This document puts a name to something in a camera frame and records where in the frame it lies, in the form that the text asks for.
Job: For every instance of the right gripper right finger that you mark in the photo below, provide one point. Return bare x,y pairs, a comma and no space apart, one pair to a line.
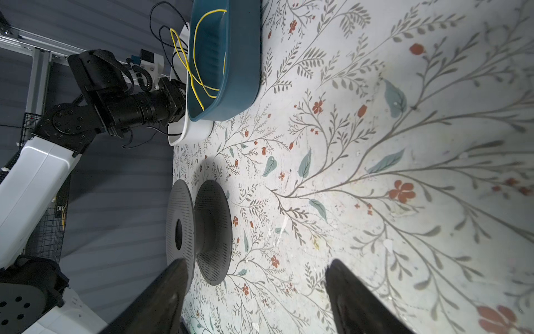
354,307

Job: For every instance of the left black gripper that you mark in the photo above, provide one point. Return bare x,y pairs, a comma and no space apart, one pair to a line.
120,102

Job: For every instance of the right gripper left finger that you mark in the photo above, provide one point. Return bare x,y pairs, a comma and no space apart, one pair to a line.
159,308

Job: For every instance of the dark grey cable spool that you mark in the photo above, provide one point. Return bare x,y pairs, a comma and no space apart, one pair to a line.
199,231

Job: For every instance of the teal plastic tray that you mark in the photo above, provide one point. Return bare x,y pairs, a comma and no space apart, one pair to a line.
224,58

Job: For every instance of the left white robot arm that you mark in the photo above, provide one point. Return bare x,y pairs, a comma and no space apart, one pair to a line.
35,294

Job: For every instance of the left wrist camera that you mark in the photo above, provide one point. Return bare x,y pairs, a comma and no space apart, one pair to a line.
147,68

